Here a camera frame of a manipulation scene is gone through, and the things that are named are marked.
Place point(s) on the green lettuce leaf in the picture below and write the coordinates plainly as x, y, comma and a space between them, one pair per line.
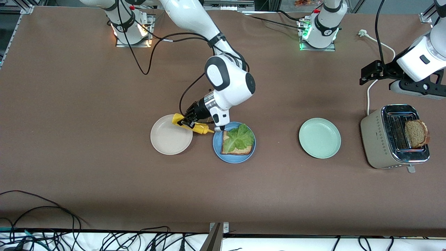
238, 139

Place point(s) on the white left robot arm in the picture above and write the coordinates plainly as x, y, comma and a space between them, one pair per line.
324, 28

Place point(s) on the yellow mustard squeeze bottle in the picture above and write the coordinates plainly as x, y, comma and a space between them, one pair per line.
200, 129

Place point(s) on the silver table clamp bracket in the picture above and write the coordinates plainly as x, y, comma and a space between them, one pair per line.
225, 227

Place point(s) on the grey metal post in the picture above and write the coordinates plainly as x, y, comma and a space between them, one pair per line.
212, 242

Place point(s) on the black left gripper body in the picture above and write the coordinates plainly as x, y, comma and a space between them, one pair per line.
387, 69

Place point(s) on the aluminium corner frame profile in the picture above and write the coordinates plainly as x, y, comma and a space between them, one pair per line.
425, 17

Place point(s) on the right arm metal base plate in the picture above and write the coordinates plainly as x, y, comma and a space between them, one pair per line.
150, 31

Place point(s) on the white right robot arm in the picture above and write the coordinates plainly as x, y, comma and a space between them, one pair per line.
230, 83

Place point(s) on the aluminium profile beam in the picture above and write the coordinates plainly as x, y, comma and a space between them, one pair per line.
228, 5

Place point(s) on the brown bread slice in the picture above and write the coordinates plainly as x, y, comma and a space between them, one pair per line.
416, 134
244, 151

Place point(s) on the beige chrome toaster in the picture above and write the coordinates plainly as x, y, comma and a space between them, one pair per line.
374, 139

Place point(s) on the green round plate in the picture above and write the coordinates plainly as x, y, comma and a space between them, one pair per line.
320, 138

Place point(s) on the aluminium table edge rail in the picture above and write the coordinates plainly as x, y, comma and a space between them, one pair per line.
13, 35

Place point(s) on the beige round plate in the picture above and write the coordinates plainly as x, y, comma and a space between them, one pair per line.
167, 139

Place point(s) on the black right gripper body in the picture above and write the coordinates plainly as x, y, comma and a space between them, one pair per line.
199, 109

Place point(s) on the blue round plate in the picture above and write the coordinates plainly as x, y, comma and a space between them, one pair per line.
234, 159

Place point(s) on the orange packet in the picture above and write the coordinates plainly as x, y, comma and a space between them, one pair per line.
306, 2

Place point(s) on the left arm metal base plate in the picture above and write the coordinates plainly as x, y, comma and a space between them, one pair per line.
317, 49

